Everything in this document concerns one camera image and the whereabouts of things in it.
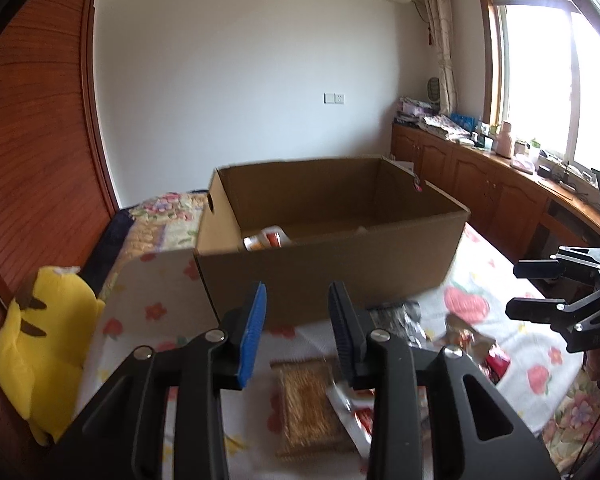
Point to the white floral blanket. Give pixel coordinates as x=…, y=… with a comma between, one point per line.
x=500, y=320

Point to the orange white snack packet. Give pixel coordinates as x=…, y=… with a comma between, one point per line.
x=266, y=240

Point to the red white snack packet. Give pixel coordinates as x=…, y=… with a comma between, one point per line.
x=352, y=412

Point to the brown cardboard box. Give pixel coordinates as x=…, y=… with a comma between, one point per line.
x=330, y=270

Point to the stack of magazines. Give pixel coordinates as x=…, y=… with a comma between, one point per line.
x=412, y=110

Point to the patchwork floral quilt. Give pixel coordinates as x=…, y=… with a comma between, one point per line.
x=155, y=225

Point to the white wall socket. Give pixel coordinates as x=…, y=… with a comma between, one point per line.
x=334, y=98

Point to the wooden slatted wardrobe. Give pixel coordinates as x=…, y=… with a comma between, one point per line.
x=35, y=160

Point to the wood framed window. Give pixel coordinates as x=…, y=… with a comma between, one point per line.
x=540, y=70

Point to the yellow plush toy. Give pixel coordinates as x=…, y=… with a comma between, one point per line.
x=40, y=345

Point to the patterned beige curtain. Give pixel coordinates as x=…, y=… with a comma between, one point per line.
x=441, y=40

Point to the black clear snack packet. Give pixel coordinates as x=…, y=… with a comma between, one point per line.
x=397, y=322

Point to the green white cup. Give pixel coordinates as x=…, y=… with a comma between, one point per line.
x=535, y=151

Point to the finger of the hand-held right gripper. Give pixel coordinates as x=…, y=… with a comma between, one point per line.
x=560, y=265
x=575, y=317

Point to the brown cracker packet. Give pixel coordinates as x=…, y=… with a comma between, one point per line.
x=307, y=405

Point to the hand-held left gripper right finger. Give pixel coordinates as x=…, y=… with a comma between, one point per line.
x=341, y=340

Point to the shiny gold red candy packet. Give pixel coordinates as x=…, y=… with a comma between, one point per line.
x=472, y=347

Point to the pink bottle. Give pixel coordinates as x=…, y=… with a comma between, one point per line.
x=505, y=142

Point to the wooden low cabinet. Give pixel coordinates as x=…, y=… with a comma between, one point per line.
x=480, y=180

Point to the white paper bag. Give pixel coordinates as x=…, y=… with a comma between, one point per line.
x=402, y=165

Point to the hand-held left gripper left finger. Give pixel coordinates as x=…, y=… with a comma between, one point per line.
x=251, y=337

